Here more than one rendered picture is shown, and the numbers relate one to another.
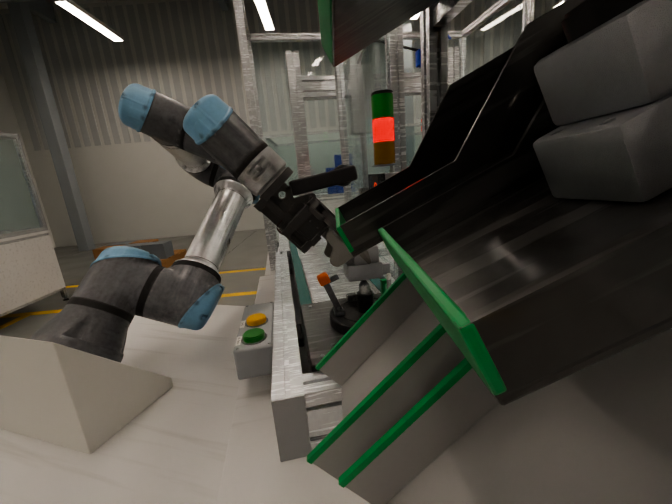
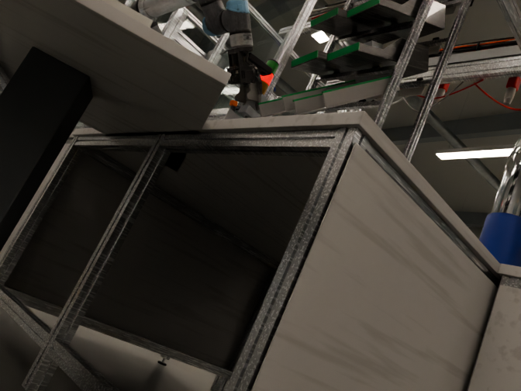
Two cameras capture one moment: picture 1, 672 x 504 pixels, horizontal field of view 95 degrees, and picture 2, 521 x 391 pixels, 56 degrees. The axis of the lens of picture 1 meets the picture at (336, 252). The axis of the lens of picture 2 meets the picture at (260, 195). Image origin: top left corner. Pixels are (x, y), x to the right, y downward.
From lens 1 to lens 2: 136 cm
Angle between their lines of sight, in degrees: 41
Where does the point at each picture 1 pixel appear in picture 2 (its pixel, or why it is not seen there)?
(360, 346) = (275, 107)
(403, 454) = (308, 103)
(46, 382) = not seen: hidden behind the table
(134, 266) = not seen: hidden behind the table
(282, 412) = (229, 115)
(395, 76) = (282, 60)
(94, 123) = not seen: outside the picture
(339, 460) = (288, 102)
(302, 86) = (176, 36)
